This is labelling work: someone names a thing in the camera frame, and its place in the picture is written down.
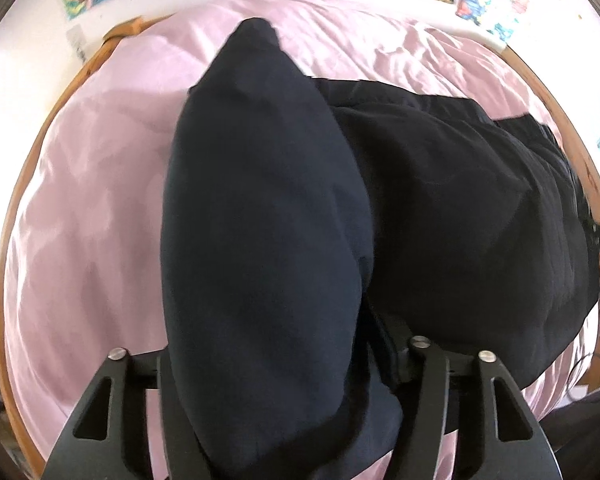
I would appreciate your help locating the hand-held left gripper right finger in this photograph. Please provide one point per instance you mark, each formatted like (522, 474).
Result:
(427, 375)

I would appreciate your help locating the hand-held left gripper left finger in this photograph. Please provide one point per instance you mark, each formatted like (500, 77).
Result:
(176, 425)

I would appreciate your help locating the dark navy padded jacket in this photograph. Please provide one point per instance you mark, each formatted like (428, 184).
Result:
(260, 240)

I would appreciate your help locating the person's dark trouser leg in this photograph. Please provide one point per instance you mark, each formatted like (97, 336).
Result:
(590, 435)

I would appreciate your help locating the pink bed sheet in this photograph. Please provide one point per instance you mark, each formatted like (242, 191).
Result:
(95, 200)

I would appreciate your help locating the pale blue wall poster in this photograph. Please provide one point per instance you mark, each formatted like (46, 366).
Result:
(495, 0)

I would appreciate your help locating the white wall socket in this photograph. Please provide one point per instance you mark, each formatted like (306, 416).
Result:
(77, 42)

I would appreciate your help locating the wooden bed frame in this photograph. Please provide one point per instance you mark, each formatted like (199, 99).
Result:
(122, 31)

